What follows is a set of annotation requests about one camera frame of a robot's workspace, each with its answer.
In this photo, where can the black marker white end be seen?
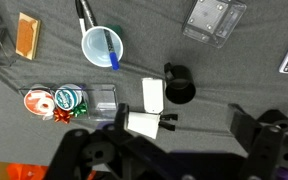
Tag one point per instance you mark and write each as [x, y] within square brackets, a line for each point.
[80, 16]

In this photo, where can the clear desk organizer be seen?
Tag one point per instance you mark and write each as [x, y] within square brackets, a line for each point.
[0, 50]

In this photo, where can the black binder clip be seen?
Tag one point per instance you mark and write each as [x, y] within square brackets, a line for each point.
[167, 126]

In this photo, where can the red ribbon spool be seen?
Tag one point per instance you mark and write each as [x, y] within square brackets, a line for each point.
[37, 101]

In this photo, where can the long wooden rubber stamp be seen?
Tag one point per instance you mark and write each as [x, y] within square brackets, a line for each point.
[28, 36]

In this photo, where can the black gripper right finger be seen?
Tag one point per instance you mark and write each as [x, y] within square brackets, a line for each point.
[242, 120]

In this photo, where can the clear plastic box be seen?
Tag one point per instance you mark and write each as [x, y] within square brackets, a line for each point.
[214, 20]

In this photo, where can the black marker blue cap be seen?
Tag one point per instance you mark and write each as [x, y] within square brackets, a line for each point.
[89, 13]

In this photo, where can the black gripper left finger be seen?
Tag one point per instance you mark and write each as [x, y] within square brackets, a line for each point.
[120, 116]

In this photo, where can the green gift bow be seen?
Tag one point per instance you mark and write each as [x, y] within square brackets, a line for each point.
[80, 109]

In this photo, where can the teal ribbon spool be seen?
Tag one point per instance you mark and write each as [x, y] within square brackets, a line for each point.
[67, 97]

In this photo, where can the green plastic cup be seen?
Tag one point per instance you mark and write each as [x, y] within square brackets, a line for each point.
[95, 46]

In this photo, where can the red gift bow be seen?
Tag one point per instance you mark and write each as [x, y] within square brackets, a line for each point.
[61, 115]

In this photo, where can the blue marker pen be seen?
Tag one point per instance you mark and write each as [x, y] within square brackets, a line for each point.
[112, 53]

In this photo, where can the clear plastic tray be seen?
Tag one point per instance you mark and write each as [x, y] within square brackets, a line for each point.
[102, 100]

